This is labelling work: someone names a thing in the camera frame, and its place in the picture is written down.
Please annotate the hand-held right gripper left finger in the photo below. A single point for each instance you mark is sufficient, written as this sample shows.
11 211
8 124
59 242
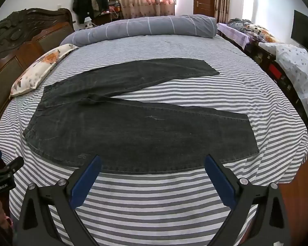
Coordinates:
87 182

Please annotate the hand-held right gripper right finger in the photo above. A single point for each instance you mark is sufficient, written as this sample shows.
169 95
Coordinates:
220 182

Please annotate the dark grey denim pants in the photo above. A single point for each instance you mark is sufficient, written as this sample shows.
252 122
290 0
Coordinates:
143 133

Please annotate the grey white striped bed sheet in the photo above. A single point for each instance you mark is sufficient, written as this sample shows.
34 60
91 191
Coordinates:
154 199

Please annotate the floral pillow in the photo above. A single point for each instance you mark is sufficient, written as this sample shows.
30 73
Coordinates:
41 64

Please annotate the carved dark wooden headboard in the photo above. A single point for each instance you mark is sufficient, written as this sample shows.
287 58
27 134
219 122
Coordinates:
15 43

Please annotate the dark low cabinet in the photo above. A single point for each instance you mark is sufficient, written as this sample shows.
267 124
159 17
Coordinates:
272 66

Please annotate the white dotted cloth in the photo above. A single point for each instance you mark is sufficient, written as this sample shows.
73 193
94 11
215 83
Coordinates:
295 66

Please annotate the light purple cloth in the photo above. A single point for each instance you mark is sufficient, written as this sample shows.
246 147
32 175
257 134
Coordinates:
232 32

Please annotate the small white house model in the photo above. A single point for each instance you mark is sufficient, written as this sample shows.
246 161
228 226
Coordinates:
87 22

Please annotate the pile of dark clothes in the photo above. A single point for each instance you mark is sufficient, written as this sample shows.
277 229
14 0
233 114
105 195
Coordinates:
237 22

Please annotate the rolled grey checked duvet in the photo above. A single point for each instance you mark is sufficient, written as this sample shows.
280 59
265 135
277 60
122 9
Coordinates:
143 27

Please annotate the cluttered dark wooden desk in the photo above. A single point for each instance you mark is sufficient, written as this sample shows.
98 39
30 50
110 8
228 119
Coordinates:
110 14

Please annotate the black flat screen television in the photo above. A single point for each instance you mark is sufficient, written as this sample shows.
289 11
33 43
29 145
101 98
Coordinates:
305 33

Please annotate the black coat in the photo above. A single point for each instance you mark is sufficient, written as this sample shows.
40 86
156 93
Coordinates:
82 2

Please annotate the patterned beige curtain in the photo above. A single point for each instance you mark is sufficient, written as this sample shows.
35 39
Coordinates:
222 0

